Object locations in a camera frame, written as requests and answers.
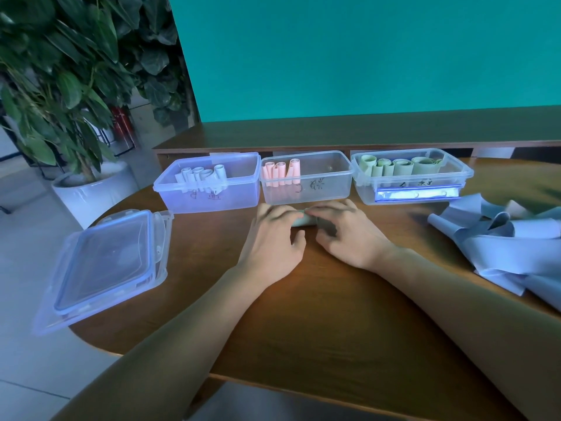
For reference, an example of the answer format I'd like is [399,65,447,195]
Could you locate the person's right hand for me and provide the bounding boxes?
[305,199,396,272]

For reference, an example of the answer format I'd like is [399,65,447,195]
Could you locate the person's left hand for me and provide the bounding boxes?
[237,203,307,288]

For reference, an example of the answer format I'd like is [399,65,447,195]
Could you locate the grey-green band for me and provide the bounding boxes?
[291,210,338,237]

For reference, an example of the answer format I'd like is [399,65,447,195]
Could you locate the person's left forearm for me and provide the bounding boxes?
[52,267,273,421]

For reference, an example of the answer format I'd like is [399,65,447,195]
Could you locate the person's right forearm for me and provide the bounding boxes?
[373,247,561,421]

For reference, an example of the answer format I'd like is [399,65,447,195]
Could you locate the clear box with pink rolls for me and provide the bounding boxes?
[259,151,355,206]

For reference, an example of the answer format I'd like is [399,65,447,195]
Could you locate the clear box with white rolls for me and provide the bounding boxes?
[153,152,262,214]

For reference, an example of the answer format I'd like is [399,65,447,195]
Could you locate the wooden shelf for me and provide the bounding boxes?
[152,105,561,171]

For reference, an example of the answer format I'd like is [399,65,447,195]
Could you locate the clear box with green rolls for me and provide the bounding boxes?
[351,148,475,206]

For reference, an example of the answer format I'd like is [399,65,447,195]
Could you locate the person's grey clothing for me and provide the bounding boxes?
[186,380,421,421]

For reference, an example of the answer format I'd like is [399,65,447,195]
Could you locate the pile of light blue bands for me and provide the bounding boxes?
[427,194,561,313]

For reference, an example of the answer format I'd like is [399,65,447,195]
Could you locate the clear plastic lid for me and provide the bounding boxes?
[32,212,172,337]
[53,209,174,316]

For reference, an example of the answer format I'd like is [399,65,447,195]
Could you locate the white plant pot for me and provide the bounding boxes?
[51,161,140,230]

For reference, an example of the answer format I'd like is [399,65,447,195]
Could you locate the red fire extinguisher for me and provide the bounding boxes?
[111,106,135,148]

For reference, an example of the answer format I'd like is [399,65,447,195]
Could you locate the large green leafy plant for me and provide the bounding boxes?
[0,0,134,182]
[117,0,194,128]

